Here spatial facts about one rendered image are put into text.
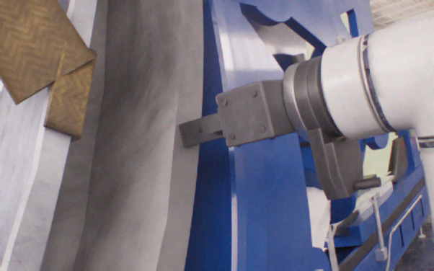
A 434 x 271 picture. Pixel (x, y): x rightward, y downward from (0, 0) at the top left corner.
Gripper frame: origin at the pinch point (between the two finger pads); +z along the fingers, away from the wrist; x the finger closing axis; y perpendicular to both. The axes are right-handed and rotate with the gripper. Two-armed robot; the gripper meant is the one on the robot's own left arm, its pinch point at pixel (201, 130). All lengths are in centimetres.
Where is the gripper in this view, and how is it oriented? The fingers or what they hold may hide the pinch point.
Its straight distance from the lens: 48.7
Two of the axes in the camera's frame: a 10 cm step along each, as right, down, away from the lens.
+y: -2.3, -9.7, 0.2
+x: -6.4, 1.4, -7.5
